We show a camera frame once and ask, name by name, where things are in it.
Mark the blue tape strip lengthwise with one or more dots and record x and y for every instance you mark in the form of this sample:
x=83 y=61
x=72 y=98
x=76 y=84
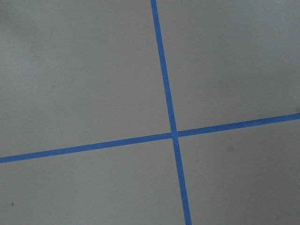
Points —
x=171 y=115

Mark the blue tape strip crosswise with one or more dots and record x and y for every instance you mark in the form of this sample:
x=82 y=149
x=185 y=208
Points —
x=150 y=138

